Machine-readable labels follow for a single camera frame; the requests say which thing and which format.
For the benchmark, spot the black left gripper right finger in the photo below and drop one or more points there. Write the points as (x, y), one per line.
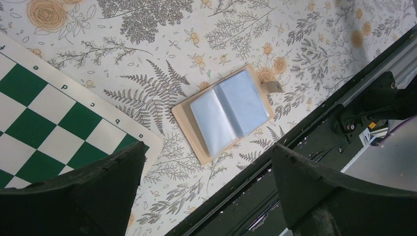
(319, 201)

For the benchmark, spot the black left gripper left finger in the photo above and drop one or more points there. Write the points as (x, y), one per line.
(94, 200)

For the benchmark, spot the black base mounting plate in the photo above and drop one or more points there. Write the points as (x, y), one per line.
(348, 169)

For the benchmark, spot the green white chessboard mat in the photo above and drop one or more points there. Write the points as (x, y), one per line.
(51, 125)

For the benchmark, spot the floral patterned table mat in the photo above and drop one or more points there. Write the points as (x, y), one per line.
(146, 56)

